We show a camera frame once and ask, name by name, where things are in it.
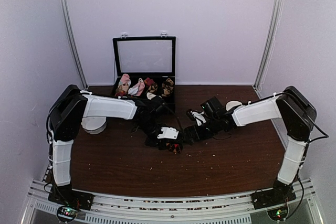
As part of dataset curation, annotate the beige brown argyle sock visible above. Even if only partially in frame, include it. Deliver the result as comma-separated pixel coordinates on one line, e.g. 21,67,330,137
162,78,174,97

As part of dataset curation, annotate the red orange argyle sock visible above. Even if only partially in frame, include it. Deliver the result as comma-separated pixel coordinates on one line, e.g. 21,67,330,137
166,143,183,154

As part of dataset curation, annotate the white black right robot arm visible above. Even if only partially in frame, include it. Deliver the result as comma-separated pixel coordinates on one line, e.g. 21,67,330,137
184,86,317,204

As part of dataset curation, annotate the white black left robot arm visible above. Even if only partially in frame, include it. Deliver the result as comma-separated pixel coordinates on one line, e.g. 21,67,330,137
46,84,183,205

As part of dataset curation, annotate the white sock in box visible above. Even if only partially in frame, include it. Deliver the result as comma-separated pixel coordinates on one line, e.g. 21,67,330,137
146,92,156,100

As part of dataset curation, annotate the white bowl dark outside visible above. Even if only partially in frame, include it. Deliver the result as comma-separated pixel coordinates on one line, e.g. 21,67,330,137
226,100,242,111

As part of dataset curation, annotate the white pink sock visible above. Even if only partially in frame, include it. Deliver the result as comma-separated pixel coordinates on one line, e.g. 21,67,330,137
128,78,145,97

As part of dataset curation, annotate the brown patterned rolled sock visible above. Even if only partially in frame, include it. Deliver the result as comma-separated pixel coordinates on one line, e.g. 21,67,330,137
147,82,158,94

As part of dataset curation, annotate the red brown sock in box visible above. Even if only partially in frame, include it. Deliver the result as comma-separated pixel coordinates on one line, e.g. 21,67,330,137
114,90,128,98

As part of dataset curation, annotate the dark red rolled sock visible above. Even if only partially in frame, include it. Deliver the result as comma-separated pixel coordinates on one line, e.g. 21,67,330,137
144,77,155,87

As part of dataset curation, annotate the pink rolled sock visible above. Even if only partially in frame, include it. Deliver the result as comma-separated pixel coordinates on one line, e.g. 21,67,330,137
118,73,131,93

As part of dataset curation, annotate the white fluted bowl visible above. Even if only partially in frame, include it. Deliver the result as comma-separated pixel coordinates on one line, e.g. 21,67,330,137
81,116,107,135

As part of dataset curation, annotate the black box with glass lid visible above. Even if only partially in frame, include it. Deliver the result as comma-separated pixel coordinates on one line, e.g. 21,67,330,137
111,36,176,111

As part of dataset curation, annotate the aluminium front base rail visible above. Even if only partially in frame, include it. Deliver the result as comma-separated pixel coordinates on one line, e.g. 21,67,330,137
18,179,327,223

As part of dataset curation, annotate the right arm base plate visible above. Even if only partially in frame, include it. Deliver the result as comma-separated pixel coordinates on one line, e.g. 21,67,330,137
251,185,296,209

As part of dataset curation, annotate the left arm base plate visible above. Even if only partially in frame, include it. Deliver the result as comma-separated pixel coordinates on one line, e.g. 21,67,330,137
48,178,94,210

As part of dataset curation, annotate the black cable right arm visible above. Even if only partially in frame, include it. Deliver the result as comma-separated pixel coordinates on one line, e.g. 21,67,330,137
283,91,330,143

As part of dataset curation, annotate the aluminium frame post right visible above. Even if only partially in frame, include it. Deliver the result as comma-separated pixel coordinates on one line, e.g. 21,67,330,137
254,0,284,92

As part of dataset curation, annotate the aluminium frame post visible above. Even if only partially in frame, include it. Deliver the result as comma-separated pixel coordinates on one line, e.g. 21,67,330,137
254,0,284,92
60,0,88,89

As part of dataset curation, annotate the aluminium frame post left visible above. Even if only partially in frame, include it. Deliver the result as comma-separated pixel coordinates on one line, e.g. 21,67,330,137
60,0,88,89

